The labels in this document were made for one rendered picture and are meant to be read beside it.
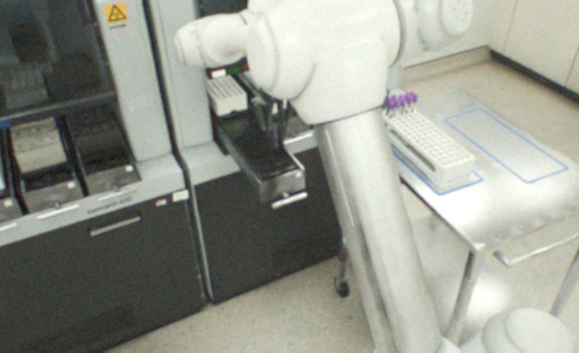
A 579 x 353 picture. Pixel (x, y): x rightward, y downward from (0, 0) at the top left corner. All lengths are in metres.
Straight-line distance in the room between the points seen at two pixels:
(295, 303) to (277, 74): 1.53
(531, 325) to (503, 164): 0.66
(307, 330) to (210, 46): 1.21
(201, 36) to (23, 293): 0.95
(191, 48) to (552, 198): 0.94
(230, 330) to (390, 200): 1.41
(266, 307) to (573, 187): 1.19
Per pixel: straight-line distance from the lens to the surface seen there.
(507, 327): 0.92
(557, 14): 3.58
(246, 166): 1.44
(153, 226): 1.67
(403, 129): 1.46
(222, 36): 1.15
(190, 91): 1.55
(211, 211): 1.71
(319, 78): 0.68
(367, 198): 0.72
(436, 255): 1.95
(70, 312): 1.84
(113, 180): 1.53
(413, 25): 0.76
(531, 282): 2.36
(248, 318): 2.08
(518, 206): 1.38
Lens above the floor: 1.68
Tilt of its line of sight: 38 degrees down
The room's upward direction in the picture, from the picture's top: 1 degrees counter-clockwise
